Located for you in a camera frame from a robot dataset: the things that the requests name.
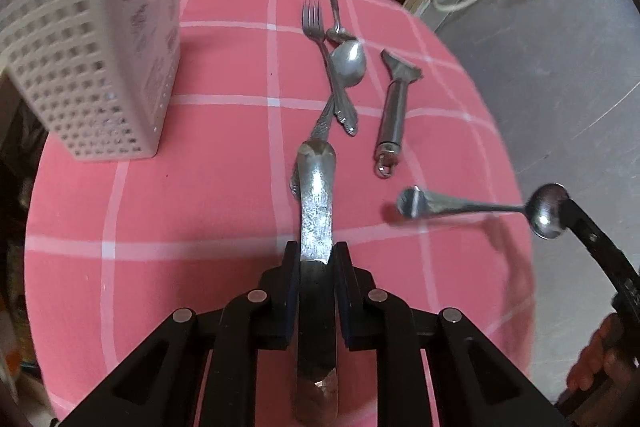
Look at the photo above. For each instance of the white perforated utensil holder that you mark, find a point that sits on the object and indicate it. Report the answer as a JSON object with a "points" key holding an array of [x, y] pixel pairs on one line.
{"points": [[95, 57]]}

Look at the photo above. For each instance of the steel peeler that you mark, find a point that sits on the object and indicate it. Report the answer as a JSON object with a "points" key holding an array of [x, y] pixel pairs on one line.
{"points": [[395, 107]]}

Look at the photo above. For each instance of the steel table knife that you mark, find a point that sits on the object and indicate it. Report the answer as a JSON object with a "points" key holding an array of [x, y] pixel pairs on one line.
{"points": [[316, 207]]}

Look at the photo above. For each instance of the person's right hand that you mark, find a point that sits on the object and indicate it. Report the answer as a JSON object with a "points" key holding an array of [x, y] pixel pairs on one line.
{"points": [[592, 357]]}

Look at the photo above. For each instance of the large steel spoon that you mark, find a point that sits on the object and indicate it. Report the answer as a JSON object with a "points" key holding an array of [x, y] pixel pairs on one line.
{"points": [[348, 62]]}

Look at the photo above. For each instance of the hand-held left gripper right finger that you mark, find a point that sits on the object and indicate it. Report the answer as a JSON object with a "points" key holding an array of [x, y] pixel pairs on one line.
{"points": [[400, 357]]}

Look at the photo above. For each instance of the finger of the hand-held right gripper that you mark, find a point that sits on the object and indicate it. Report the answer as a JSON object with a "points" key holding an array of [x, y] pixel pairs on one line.
{"points": [[600, 242]]}

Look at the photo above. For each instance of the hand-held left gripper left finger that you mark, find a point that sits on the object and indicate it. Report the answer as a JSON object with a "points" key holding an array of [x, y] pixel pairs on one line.
{"points": [[235, 357]]}

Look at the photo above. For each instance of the pink checked tablecloth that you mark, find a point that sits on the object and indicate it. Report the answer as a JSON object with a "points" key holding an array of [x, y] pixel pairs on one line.
{"points": [[200, 207]]}

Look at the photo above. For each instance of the steel fork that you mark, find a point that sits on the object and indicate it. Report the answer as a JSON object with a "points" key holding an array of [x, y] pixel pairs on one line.
{"points": [[320, 42]]}

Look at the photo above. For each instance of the small steel spoon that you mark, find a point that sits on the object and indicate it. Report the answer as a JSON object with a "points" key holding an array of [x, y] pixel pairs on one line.
{"points": [[336, 14]]}

